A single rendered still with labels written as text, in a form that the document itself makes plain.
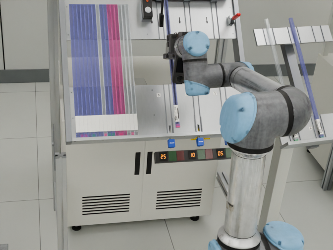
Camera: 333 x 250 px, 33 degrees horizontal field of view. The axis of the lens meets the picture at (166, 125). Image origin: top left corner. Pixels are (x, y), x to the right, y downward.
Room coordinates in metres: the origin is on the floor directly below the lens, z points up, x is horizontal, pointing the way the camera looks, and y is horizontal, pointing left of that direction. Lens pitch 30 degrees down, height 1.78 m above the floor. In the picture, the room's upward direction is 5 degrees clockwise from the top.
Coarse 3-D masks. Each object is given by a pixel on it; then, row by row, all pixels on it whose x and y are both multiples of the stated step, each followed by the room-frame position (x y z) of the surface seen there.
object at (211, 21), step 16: (64, 0) 2.03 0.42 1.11; (80, 0) 2.05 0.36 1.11; (96, 0) 2.06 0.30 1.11; (112, 0) 2.08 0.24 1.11; (128, 0) 2.09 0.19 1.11; (176, 0) 2.14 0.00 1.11; (192, 0) 2.16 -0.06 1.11; (208, 0) 2.17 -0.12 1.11; (224, 0) 2.19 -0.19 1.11; (176, 16) 2.10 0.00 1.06; (192, 16) 2.11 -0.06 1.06; (208, 16) 2.13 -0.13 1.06; (224, 16) 2.15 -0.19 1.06; (144, 32) 2.02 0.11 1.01; (160, 32) 2.04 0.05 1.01; (176, 32) 2.05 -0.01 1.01; (208, 32) 2.09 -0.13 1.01; (224, 32) 2.10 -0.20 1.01
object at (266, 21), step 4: (264, 20) 2.13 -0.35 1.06; (268, 20) 2.13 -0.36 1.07; (268, 24) 2.12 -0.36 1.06; (268, 28) 2.10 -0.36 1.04; (268, 32) 2.09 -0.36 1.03; (268, 36) 2.09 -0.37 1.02; (272, 36) 2.08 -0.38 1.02; (272, 40) 2.07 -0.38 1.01; (272, 44) 2.06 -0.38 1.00; (272, 48) 2.04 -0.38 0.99; (272, 52) 2.04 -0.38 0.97; (276, 52) 2.04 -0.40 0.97; (276, 56) 2.02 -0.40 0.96; (276, 60) 2.01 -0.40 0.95; (276, 64) 2.00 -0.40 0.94; (276, 68) 1.99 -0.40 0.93; (280, 72) 1.98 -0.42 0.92; (280, 76) 1.97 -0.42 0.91; (280, 80) 1.95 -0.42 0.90; (284, 84) 1.95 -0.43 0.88; (296, 140) 1.79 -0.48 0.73
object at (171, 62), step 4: (164, 0) 1.99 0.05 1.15; (164, 4) 1.99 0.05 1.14; (168, 12) 1.97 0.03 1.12; (168, 16) 1.96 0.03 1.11; (168, 20) 1.95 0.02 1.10; (168, 24) 1.94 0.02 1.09; (168, 28) 1.93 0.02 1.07; (168, 32) 1.92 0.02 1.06; (172, 60) 1.85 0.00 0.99; (172, 64) 1.84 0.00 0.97; (172, 68) 1.83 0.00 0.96; (172, 84) 1.79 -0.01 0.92; (172, 88) 1.78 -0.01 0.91; (172, 92) 1.77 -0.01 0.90; (176, 92) 1.77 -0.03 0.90; (172, 96) 1.77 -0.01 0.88; (176, 96) 1.76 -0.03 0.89; (176, 100) 1.75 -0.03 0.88; (176, 104) 1.74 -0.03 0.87; (176, 124) 1.69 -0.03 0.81
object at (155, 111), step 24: (72, 96) 1.79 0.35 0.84; (144, 96) 1.86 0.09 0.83; (168, 96) 1.88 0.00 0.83; (192, 96) 1.90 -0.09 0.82; (216, 96) 1.92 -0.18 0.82; (72, 120) 1.74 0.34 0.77; (144, 120) 1.79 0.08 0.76; (168, 120) 1.82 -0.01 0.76; (192, 120) 1.84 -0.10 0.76; (216, 120) 1.86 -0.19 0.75
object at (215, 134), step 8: (104, 136) 1.70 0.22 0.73; (112, 136) 1.71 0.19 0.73; (120, 136) 1.72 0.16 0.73; (128, 136) 1.72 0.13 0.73; (136, 136) 1.73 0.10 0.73; (144, 136) 1.73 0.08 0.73; (152, 136) 1.74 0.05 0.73; (160, 136) 1.75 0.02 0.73; (168, 136) 1.76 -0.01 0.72; (176, 136) 1.77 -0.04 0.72; (184, 136) 1.79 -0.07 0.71; (192, 136) 1.80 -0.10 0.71; (200, 136) 1.81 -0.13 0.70; (208, 136) 1.83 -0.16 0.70; (216, 136) 1.84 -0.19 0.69
